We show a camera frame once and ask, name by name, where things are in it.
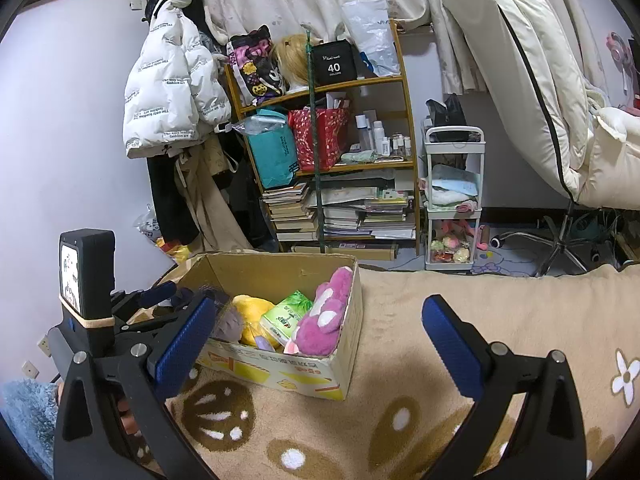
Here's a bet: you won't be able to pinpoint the wooden shelf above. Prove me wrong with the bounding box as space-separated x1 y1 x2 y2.
222 19 422 257

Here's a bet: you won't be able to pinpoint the black hanging garment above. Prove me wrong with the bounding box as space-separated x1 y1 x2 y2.
146 150 202 247

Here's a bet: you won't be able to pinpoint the teal paper bag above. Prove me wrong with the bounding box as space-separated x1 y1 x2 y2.
244 109 299 189

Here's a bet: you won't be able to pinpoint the printed cardboard box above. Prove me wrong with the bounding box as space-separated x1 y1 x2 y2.
172 252 365 402

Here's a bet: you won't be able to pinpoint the lavender floor rug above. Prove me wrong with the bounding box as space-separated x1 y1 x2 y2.
469 249 548 279

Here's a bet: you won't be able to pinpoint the stack of worn books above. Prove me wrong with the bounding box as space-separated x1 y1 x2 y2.
261 181 322 242

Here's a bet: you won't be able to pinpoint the blond wig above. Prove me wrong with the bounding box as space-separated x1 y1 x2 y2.
271 34 314 94

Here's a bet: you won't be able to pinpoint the long tan box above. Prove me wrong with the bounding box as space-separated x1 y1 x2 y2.
291 241 400 262

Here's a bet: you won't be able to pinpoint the green pole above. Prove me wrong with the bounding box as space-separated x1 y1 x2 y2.
303 30 328 257

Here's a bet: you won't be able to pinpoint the red gift bag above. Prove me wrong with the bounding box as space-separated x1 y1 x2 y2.
287 106 352 172

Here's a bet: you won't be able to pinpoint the white rolling cart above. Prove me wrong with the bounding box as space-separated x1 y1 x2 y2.
419 125 487 272

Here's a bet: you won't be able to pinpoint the clear plastic packet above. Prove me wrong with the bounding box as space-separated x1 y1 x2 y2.
231 114 289 137

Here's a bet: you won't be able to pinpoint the white puffer jacket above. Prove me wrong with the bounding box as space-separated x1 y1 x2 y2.
122 0 234 159

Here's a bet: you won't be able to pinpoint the stack of magazines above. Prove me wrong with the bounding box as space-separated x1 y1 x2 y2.
319 169 419 241

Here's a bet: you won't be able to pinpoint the beige flower blanket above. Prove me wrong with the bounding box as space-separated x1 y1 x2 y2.
125 260 640 480

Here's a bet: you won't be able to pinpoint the purple plush toy white trim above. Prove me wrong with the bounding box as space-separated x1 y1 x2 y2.
214 304 247 344

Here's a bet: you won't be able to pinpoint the pink fan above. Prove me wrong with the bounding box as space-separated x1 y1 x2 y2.
606 31 640 70

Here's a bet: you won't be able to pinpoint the yellow red packet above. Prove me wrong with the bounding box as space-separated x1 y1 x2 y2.
154 236 192 262

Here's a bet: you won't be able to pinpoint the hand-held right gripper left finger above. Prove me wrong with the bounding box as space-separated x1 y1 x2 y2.
52 292 222 480

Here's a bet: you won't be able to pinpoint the group of white cosmetic bottles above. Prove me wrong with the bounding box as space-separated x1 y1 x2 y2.
354 109 414 157

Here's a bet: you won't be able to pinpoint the black box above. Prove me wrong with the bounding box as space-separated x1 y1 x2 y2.
311 39 359 84

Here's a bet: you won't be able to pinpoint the beige hanging coat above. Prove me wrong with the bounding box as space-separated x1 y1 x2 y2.
171 134 257 262

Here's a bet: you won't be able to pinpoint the yellow white plush toy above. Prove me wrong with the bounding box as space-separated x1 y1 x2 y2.
232 293 282 352

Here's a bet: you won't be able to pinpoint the black handbag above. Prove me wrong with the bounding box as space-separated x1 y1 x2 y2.
425 93 469 129

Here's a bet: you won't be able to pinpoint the printed plastic bag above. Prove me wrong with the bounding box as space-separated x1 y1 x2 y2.
134 204 165 245

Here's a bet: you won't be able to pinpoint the person's left forearm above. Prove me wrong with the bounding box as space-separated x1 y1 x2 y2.
0 378 62 479

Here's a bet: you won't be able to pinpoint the pink plush toy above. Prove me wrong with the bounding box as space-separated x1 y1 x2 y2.
283 265 355 359

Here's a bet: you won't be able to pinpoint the pink roller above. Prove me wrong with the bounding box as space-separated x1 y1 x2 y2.
471 224 495 252

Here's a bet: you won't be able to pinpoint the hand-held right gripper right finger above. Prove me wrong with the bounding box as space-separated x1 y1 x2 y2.
421 294 589 480

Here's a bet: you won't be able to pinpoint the cream duvet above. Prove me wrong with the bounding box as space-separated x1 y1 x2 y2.
577 104 640 209

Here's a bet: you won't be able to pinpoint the person's left hand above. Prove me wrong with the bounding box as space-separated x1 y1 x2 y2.
115 394 147 437

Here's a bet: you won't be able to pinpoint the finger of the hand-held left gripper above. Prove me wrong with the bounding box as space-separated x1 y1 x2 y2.
114 304 190 355
111 281 179 312

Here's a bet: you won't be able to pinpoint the folded blue white cloths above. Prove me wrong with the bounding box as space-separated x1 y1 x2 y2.
429 164 482 207

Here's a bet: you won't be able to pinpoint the black pink printed tote bag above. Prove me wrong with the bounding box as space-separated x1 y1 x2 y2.
226 25 287 107

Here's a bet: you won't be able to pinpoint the cream padded office chair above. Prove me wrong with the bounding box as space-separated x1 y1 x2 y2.
442 0 603 277

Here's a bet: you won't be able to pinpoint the green tissue pack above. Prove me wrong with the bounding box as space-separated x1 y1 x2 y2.
259 289 314 347

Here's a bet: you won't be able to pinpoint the white plastic bag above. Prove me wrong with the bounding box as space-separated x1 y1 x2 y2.
341 0 402 79

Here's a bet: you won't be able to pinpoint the pile of small colourful toys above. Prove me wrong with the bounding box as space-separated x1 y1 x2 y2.
430 224 474 264

